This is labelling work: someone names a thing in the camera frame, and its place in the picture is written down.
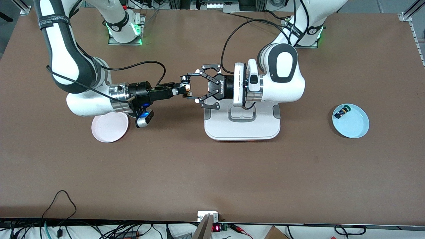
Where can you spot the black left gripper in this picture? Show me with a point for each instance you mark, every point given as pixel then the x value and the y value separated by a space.
pixel 227 86

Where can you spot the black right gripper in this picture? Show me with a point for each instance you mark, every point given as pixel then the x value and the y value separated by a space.
pixel 142 92

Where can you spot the black brown small object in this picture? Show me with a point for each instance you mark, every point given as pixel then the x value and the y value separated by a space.
pixel 188 88

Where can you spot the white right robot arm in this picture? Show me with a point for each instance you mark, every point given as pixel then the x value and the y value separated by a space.
pixel 63 49

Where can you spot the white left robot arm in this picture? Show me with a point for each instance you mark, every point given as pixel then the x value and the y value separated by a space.
pixel 285 66

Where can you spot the white round mounting plate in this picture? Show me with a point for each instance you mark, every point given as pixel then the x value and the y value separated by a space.
pixel 239 84

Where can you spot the white lidded container box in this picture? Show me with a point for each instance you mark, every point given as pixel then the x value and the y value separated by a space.
pixel 242 131

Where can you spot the pink round plate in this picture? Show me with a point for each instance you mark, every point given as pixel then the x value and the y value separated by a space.
pixel 109 131

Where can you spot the white power strip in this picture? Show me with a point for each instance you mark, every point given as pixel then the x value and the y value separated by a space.
pixel 222 5

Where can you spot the red digit display board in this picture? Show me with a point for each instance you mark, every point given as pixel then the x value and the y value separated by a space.
pixel 217 228

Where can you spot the light blue round plate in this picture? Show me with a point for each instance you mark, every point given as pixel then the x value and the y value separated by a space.
pixel 352 127

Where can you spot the black power adapter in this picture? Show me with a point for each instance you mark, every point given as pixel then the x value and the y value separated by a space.
pixel 127 235

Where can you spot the brown cardboard piece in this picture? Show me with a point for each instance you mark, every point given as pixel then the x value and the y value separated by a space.
pixel 275 234

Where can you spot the white post bracket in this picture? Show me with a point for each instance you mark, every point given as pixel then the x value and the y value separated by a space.
pixel 201 215

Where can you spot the blue switch with green button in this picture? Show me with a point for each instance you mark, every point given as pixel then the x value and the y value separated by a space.
pixel 341 112

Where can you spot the aluminium camera post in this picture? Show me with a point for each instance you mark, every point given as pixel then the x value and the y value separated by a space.
pixel 204 229

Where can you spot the aluminium corner bracket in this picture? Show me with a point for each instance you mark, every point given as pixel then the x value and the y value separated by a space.
pixel 24 8

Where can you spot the aluminium frame rail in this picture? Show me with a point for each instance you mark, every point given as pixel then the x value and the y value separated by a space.
pixel 417 39

